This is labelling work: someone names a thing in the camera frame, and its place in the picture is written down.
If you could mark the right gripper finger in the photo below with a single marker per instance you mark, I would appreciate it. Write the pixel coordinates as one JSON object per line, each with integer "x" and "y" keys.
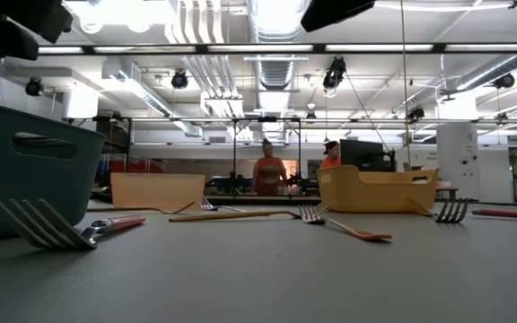
{"x": 330, "y": 11}

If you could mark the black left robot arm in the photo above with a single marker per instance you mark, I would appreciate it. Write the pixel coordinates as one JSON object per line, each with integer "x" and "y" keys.
{"x": 7, "y": 27}

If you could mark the black ceiling spotlight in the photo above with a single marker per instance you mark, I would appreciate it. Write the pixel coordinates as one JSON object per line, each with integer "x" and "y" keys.
{"x": 504, "y": 81}
{"x": 34, "y": 87}
{"x": 334, "y": 74}
{"x": 416, "y": 113}
{"x": 180, "y": 80}

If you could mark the white ceiling pipes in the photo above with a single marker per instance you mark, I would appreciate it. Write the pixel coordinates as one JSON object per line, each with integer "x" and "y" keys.
{"x": 213, "y": 89}

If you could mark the black computer monitor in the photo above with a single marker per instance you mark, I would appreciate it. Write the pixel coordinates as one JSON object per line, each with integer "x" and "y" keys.
{"x": 361, "y": 154}

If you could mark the person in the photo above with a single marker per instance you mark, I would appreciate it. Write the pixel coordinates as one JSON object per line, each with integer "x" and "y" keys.
{"x": 269, "y": 172}
{"x": 332, "y": 160}

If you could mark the yellow plastic bin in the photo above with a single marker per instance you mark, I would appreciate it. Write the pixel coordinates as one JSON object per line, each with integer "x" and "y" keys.
{"x": 375, "y": 195}

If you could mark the white building column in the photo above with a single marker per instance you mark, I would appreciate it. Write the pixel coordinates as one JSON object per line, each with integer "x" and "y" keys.
{"x": 458, "y": 170}

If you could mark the red storage crates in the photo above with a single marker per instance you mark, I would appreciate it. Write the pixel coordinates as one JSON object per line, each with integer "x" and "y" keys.
{"x": 137, "y": 166}

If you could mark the white ceiling box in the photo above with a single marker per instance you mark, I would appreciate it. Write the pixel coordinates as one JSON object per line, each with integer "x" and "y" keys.
{"x": 81, "y": 105}

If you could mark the grey table mat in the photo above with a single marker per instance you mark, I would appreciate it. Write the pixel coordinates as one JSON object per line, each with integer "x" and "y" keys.
{"x": 240, "y": 291}

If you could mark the teal plastic bin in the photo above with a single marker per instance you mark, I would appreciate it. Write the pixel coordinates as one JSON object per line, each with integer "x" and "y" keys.
{"x": 29, "y": 193}

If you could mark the black overhead frame bar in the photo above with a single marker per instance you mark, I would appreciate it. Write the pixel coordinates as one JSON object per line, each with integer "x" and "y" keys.
{"x": 320, "y": 47}

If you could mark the silver ventilation duct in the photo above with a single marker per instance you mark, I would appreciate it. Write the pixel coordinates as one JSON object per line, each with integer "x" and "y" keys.
{"x": 276, "y": 74}

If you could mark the black metal frame stand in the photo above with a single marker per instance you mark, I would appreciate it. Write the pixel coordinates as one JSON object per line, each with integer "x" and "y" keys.
{"x": 234, "y": 157}

